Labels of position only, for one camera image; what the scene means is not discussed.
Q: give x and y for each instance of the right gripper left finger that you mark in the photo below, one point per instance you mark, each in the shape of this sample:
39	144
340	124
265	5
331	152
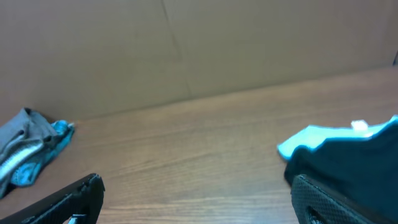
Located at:
79	202

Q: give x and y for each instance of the grey cotton shorts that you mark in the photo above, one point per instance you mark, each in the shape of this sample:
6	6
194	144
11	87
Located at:
22	137

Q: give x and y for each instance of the black t-shirt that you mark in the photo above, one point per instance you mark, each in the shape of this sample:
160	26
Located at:
365	171

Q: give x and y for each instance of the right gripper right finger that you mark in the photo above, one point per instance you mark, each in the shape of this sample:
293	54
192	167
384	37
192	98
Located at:
313	202

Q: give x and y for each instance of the light blue t-shirt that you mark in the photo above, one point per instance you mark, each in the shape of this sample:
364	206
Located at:
313	137

